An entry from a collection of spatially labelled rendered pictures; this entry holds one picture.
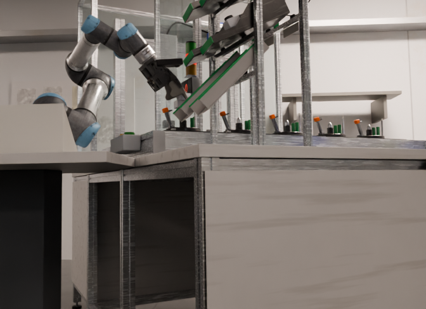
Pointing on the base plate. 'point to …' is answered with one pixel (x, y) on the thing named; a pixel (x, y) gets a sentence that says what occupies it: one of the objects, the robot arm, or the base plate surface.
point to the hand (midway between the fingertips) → (184, 97)
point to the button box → (125, 144)
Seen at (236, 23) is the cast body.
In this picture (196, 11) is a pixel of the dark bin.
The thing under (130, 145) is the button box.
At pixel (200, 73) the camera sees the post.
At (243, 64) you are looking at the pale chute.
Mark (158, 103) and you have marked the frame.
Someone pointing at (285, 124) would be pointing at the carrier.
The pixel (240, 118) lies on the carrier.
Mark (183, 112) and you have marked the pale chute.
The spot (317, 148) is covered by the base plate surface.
